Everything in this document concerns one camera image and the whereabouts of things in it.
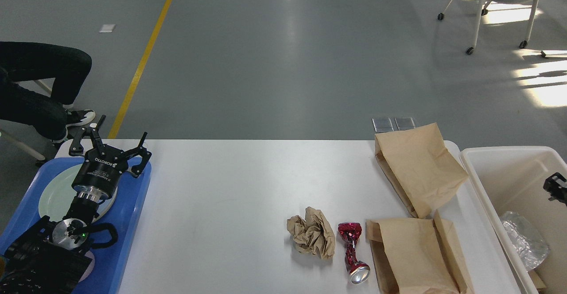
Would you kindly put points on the blue plastic tray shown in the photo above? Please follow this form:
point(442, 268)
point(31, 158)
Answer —
point(124, 214)

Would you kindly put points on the brown paper bag upper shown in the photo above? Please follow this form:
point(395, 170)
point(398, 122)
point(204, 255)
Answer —
point(421, 170)

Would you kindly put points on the crumpled brown paper ball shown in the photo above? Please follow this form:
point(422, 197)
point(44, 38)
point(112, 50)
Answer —
point(312, 234)

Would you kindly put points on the person leg dark jeans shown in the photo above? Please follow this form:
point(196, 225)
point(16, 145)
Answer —
point(39, 82)

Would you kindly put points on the green plate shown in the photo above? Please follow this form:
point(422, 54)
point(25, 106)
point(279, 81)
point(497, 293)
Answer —
point(58, 195)

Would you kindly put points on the crushed red soda can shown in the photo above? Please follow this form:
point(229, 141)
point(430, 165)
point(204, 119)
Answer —
point(358, 270)

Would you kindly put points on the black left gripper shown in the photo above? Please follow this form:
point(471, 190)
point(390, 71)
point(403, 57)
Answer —
point(101, 170)

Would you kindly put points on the brown paper bag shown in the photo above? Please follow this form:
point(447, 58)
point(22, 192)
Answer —
point(418, 256)
point(421, 170)

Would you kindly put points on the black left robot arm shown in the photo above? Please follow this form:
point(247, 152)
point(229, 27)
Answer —
point(87, 249)

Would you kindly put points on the grey floor outlet plate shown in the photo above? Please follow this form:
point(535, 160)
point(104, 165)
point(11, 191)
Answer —
point(384, 125)

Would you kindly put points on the aluminium foil tray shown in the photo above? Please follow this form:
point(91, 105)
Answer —
point(528, 242)

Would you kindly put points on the white plastic bin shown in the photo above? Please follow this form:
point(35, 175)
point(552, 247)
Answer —
point(512, 179)

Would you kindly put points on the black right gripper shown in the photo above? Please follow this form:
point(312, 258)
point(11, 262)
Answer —
point(556, 186)

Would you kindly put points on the black green sneaker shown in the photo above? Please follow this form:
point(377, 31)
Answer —
point(71, 121)

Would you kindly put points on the brown paper bag lower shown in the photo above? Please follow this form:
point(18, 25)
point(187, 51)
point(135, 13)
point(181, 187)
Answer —
point(418, 256)

